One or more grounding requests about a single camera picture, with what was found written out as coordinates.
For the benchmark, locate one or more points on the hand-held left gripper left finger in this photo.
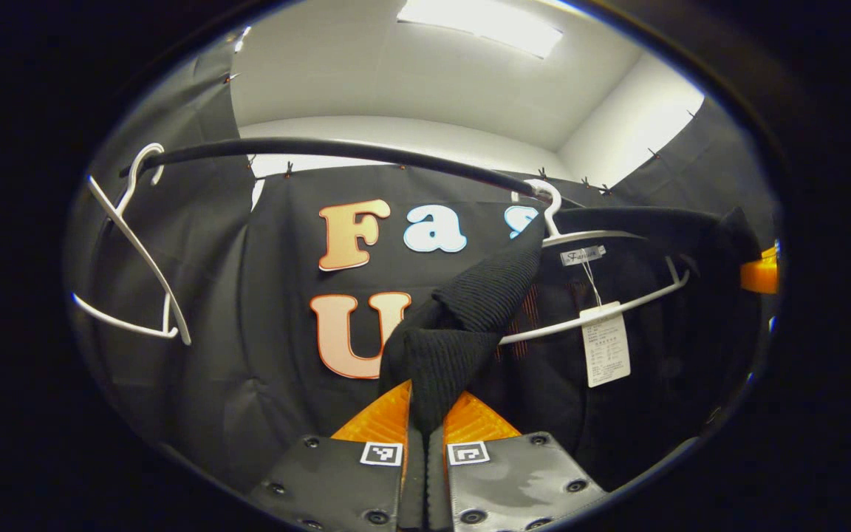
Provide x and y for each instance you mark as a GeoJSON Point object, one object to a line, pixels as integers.
{"type": "Point", "coordinates": [414, 488]}

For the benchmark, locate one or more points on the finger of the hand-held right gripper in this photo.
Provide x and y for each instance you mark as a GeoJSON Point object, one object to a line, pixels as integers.
{"type": "Point", "coordinates": [759, 273]}

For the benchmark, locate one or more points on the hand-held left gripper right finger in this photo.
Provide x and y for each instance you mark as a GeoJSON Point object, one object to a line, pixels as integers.
{"type": "Point", "coordinates": [436, 488]}

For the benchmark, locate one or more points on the black knit jacket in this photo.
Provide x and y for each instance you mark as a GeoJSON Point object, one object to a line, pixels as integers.
{"type": "Point", "coordinates": [470, 310]}

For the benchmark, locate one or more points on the white clothes hanger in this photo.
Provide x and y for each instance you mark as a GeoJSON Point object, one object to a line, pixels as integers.
{"type": "Point", "coordinates": [141, 255]}
{"type": "Point", "coordinates": [566, 238]}

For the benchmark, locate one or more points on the black clothes rack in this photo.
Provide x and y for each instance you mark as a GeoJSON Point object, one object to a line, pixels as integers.
{"type": "Point", "coordinates": [322, 146]}

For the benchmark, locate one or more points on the white paper hang tag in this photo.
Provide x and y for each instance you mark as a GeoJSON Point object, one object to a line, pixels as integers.
{"type": "Point", "coordinates": [606, 347]}

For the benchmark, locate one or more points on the black backdrop cloth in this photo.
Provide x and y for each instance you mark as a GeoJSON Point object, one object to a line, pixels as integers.
{"type": "Point", "coordinates": [263, 332]}

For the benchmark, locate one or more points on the ceiling light panel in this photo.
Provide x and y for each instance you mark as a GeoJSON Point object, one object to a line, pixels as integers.
{"type": "Point", "coordinates": [484, 22]}

